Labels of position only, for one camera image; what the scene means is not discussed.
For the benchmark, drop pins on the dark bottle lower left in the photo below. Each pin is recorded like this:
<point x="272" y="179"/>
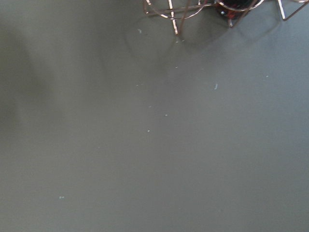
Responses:
<point x="233" y="9"/>

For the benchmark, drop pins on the copper wire bottle rack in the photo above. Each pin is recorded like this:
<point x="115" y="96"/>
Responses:
<point x="178" y="15"/>

